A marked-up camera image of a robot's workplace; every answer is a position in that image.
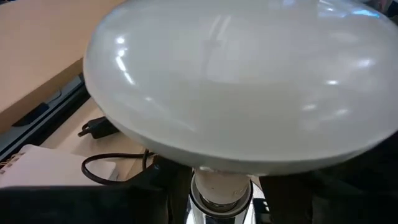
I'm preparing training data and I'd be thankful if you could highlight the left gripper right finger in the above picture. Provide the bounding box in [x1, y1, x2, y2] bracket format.
[258, 169, 398, 224]

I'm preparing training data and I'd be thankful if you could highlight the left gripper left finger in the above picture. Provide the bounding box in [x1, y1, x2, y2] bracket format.
[0, 155, 193, 224]

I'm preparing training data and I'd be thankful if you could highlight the black lamp power cord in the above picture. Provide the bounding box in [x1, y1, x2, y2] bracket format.
[77, 116, 156, 186]

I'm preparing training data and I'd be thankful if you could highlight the silver metal cup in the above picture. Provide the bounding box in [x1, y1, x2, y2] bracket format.
[185, 174, 271, 224]

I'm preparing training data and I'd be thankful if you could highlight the white lightbulb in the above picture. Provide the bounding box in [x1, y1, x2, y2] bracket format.
[82, 0, 398, 205]

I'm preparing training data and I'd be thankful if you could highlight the light wooden desk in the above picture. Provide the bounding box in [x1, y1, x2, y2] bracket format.
[0, 0, 125, 134]

